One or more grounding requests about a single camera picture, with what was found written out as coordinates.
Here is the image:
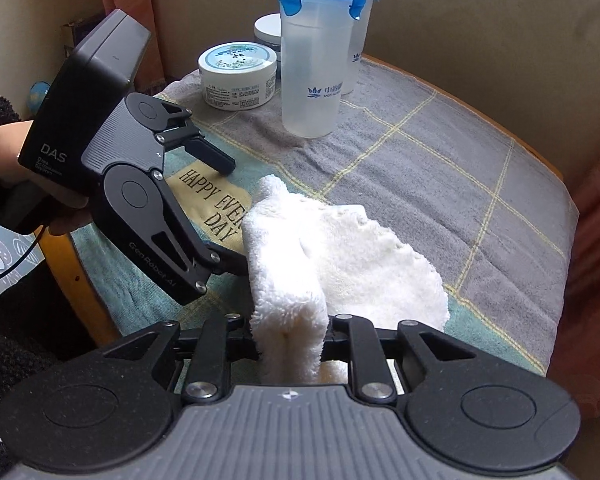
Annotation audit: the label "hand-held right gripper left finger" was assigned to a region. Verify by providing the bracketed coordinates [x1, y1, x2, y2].
[104, 312, 258, 407]

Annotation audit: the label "clear jar white lid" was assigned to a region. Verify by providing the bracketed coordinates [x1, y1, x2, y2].
[253, 12, 283, 81]

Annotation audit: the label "white towel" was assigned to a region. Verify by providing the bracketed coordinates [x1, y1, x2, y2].
[242, 175, 451, 386]

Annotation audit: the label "small blue globe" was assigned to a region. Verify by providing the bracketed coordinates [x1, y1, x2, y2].
[29, 81, 52, 122]

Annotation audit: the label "person's left hand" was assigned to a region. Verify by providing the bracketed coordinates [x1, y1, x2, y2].
[0, 121, 93, 233]

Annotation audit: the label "light blue floral bedding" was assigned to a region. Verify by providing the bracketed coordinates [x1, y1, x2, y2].
[0, 222, 47, 301]

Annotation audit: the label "white round powder tin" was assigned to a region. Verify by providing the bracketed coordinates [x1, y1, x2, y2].
[198, 42, 279, 110]

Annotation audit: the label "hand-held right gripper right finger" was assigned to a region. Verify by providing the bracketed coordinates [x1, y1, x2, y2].
[330, 314, 476, 407]

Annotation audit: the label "tall translucent cup blue lid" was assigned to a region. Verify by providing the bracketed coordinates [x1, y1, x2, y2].
[275, 0, 367, 139]
[312, 0, 383, 96]

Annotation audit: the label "cardboard box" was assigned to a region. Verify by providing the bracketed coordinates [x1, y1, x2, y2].
[61, 12, 105, 58]

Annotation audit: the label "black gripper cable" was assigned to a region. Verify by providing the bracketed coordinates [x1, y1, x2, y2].
[0, 227, 47, 292]

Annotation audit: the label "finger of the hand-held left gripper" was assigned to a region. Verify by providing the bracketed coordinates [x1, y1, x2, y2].
[155, 102, 237, 177]
[152, 172, 251, 293]

